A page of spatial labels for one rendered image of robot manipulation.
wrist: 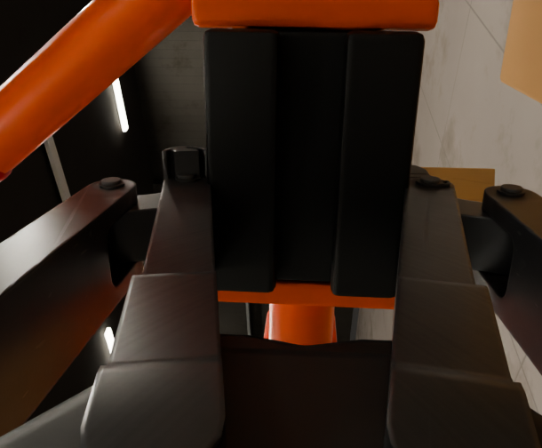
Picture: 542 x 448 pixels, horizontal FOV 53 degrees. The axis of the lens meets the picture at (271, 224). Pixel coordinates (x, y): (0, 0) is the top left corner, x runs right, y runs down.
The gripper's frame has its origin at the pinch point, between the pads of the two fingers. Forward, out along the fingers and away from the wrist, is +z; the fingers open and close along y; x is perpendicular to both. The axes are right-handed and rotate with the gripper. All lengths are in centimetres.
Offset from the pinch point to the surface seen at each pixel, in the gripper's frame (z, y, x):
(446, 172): 149, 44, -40
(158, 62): 847, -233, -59
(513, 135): 306, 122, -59
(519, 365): 242, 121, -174
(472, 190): 147, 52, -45
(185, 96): 864, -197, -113
